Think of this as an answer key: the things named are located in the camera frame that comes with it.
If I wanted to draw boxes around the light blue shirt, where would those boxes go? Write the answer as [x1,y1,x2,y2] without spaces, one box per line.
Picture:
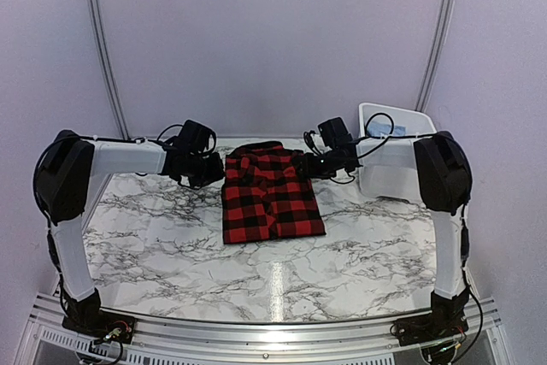
[367,121,406,138]

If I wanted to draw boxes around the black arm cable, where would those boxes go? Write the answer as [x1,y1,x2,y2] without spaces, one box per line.
[303,112,484,340]
[32,123,219,229]

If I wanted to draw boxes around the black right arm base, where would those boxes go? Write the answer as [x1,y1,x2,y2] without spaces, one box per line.
[390,289,470,346]

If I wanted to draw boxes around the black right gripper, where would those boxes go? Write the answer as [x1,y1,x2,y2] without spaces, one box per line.
[296,149,345,180]

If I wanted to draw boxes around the red black plaid shirt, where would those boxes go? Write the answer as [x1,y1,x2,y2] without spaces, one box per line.
[221,141,326,244]

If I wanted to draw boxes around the aluminium corner post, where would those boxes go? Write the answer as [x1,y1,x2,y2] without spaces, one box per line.
[87,0,131,140]
[415,0,455,113]

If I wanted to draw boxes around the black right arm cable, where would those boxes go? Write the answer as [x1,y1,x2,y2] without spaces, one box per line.
[303,112,484,340]

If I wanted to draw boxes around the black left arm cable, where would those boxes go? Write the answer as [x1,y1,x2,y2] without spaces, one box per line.
[32,123,219,229]

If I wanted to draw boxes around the aluminium front frame rail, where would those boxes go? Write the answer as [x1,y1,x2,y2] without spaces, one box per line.
[15,294,516,364]

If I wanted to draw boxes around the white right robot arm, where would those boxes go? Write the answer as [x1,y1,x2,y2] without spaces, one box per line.
[294,112,473,302]

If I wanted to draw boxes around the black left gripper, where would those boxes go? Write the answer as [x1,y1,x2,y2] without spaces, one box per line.
[186,151,226,187]

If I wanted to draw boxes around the white plastic laundry bin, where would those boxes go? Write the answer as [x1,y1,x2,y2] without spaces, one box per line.
[356,103,437,202]

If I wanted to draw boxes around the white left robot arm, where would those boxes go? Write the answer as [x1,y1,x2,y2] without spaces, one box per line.
[32,120,225,302]

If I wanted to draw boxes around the right aluminium corner post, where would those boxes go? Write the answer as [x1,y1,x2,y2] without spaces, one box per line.
[415,0,455,113]

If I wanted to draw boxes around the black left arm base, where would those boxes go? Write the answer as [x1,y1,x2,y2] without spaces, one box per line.
[60,290,136,344]

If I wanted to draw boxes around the left aluminium corner post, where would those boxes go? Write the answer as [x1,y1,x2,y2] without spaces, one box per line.
[87,0,131,140]

